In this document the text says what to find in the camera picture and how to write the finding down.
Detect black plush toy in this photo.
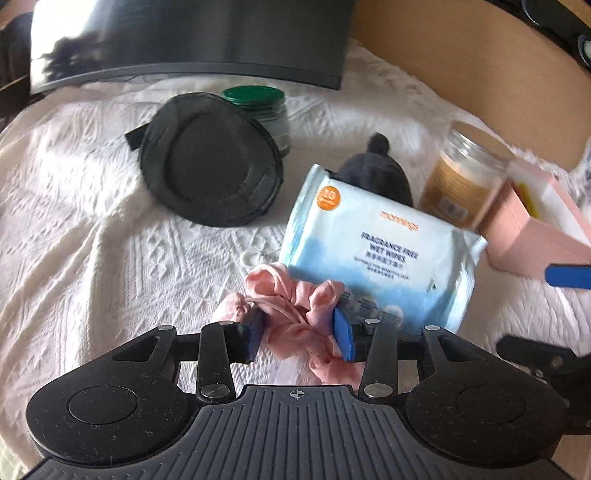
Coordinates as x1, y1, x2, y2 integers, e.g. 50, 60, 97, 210
333, 132, 414, 208

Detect white knitted blanket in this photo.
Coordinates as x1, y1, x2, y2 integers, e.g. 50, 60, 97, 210
0, 39, 591, 398

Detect pink cloth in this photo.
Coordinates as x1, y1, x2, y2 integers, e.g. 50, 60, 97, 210
210, 262, 366, 387

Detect black bag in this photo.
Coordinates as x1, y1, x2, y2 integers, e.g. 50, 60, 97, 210
0, 13, 34, 95

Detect pink cardboard box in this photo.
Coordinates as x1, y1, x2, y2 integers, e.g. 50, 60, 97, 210
475, 159, 591, 278

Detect black power strip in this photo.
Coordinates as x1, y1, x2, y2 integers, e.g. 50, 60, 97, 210
489, 0, 591, 71

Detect green lid glass jar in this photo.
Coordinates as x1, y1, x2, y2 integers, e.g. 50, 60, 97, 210
222, 86, 291, 158

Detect yellow soft toy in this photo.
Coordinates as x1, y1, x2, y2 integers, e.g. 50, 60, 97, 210
519, 181, 542, 219

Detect light blue wet wipes pack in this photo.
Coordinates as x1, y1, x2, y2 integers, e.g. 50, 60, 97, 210
279, 164, 488, 336

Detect black computer monitor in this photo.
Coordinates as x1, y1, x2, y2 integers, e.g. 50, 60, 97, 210
28, 0, 348, 96

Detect clear plastic powder jar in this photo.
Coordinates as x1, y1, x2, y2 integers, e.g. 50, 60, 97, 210
418, 121, 516, 232

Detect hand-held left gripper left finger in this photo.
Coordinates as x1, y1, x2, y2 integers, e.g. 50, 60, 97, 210
113, 308, 265, 403

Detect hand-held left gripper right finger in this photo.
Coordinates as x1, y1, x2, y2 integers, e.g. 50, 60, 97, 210
333, 308, 472, 401

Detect black eye mask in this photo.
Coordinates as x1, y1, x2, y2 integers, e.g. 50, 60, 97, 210
126, 92, 283, 228

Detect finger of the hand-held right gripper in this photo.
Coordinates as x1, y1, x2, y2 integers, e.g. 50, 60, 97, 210
496, 335, 583, 376
545, 263, 591, 291

